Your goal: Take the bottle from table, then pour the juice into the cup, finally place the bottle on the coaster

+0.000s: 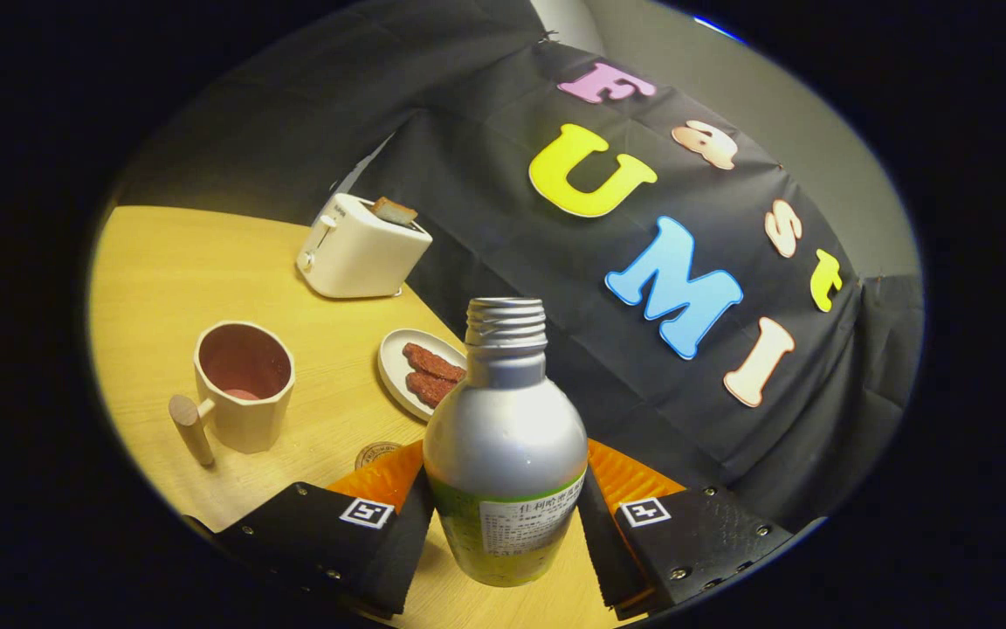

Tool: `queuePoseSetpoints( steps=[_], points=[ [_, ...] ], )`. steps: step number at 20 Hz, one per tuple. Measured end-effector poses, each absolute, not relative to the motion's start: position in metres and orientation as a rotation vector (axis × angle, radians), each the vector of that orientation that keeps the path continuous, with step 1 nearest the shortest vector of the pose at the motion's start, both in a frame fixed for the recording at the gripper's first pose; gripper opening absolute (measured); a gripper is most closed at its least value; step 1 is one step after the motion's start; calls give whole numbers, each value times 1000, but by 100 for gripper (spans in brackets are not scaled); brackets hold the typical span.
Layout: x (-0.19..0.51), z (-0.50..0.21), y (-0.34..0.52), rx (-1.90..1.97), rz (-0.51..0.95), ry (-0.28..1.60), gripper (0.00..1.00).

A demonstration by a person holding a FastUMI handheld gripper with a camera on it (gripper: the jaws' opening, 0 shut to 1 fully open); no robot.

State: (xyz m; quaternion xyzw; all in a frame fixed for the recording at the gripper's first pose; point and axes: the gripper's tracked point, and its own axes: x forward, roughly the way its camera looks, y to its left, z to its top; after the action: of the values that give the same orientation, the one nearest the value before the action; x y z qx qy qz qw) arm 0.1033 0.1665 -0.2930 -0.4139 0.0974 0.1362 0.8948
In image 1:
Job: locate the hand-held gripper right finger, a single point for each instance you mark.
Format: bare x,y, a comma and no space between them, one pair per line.
599,550

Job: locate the white toaster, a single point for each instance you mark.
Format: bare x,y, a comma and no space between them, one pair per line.
354,258

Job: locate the silver juice bottle green label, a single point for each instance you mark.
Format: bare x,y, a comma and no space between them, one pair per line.
503,437

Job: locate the brown meat slice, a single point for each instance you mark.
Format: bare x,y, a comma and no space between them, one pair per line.
426,389
431,361

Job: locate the toast slice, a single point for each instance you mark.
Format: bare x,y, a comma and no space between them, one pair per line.
395,211

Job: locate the wooden table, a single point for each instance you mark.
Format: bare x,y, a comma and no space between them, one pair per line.
154,288

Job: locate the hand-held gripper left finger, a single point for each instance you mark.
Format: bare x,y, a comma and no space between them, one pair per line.
398,559

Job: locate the white round plate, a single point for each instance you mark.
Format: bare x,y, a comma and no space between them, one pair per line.
391,362

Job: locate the round wooden coaster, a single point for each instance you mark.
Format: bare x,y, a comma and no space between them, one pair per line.
372,455

